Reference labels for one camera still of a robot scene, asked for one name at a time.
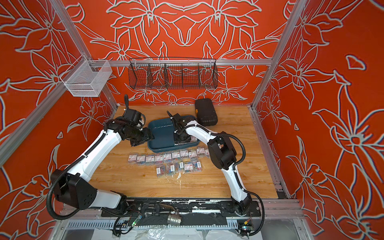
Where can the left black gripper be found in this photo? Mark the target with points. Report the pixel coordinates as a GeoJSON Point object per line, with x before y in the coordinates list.
{"type": "Point", "coordinates": [148, 136]}

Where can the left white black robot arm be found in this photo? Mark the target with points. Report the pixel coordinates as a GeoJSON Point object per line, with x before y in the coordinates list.
{"type": "Point", "coordinates": [71, 192]}

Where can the white wire wall basket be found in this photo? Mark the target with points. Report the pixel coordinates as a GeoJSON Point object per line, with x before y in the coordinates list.
{"type": "Point", "coordinates": [87, 78]}

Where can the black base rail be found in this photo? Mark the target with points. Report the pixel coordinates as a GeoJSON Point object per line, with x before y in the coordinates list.
{"type": "Point", "coordinates": [187, 212]}

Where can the eleventh removed paper clip box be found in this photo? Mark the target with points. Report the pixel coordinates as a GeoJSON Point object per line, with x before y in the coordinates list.
{"type": "Point", "coordinates": [132, 158]}

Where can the twelfth removed paper clip box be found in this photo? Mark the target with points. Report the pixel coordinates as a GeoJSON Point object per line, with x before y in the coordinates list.
{"type": "Point", "coordinates": [141, 160]}

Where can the black tool case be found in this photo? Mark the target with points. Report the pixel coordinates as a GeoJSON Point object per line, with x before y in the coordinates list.
{"type": "Point", "coordinates": [205, 112]}

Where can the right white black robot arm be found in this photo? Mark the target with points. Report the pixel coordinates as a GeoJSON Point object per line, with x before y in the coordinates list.
{"type": "Point", "coordinates": [226, 152]}

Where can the black wire wall basket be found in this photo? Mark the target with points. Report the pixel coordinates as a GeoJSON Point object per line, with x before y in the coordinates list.
{"type": "Point", "coordinates": [173, 74]}

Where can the paper clip box tray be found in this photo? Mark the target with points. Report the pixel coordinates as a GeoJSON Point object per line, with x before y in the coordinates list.
{"type": "Point", "coordinates": [188, 167]}

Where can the blue plastic storage tray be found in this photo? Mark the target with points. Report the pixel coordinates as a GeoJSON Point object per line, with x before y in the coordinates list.
{"type": "Point", "coordinates": [163, 131]}

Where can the second row clip box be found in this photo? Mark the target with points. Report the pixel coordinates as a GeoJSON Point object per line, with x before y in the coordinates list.
{"type": "Point", "coordinates": [179, 166]}
{"type": "Point", "coordinates": [160, 171]}
{"type": "Point", "coordinates": [170, 169]}

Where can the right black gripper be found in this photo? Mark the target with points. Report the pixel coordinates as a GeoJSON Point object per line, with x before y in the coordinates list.
{"type": "Point", "coordinates": [178, 137]}

